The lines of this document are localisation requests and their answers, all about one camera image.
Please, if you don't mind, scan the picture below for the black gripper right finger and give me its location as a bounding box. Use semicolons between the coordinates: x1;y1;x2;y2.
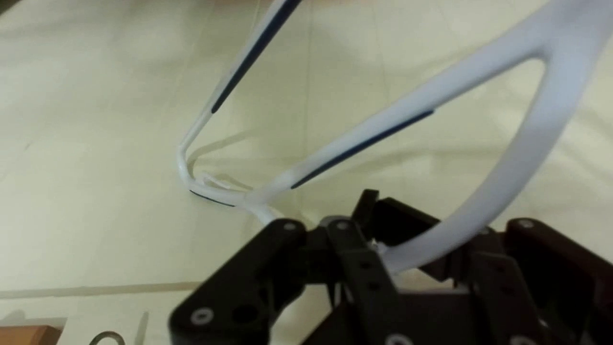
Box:
439;216;613;345

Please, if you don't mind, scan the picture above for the white plastic clothes hanger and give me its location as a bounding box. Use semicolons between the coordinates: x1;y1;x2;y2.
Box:
177;0;613;276

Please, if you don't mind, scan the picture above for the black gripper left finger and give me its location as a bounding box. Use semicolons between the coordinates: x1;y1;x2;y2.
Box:
169;188;445;345

